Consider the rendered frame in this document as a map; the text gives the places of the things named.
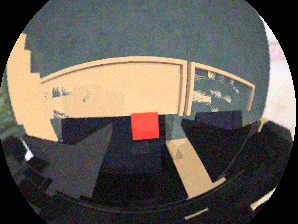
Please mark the small red block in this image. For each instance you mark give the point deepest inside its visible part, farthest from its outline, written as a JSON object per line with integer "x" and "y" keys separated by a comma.
{"x": 144, "y": 125}

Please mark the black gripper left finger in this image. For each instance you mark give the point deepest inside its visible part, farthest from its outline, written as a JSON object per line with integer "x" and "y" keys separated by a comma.
{"x": 78, "y": 159}

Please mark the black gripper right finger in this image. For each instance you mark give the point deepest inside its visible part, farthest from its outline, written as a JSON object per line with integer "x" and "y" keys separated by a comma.
{"x": 217, "y": 147}

